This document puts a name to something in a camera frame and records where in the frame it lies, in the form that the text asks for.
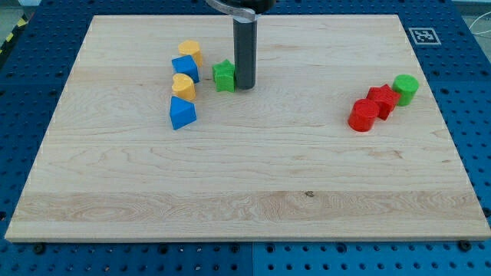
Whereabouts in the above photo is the green cylinder block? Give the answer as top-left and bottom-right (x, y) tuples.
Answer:
(392, 74), (419, 107)

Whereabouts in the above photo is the yellow heart block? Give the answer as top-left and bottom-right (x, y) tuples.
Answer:
(178, 40), (203, 67)
(172, 73), (196, 100)

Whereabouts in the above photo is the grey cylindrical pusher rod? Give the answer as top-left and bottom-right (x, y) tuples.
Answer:
(233, 18), (257, 90)

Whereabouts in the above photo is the white cable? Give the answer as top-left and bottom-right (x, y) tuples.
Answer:
(468, 10), (491, 38)

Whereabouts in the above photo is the red star block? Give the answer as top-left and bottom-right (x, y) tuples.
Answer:
(367, 84), (401, 120)

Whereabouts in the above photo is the yellow heart block lower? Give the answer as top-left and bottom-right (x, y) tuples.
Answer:
(172, 73), (196, 100)

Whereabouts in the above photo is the red cylinder block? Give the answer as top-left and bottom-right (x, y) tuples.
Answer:
(348, 98), (380, 132)

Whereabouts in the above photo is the white fiducial marker tag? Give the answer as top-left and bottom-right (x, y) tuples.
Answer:
(409, 28), (441, 45)

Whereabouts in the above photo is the yellow heart block upper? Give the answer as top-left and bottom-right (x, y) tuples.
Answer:
(178, 40), (203, 67)

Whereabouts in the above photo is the green star block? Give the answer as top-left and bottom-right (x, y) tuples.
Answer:
(212, 59), (236, 93)

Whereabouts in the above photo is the yellow black hazard tape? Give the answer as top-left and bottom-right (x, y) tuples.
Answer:
(1, 15), (29, 56)

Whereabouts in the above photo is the blue cube block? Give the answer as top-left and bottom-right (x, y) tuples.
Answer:
(171, 55), (199, 83)

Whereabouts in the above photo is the blue triangular prism block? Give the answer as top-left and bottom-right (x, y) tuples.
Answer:
(170, 96), (196, 130)

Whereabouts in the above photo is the light wooden board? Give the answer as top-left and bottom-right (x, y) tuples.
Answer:
(5, 15), (490, 242)

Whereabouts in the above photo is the black robot arm end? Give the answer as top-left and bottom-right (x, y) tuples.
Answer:
(206, 0), (276, 23)

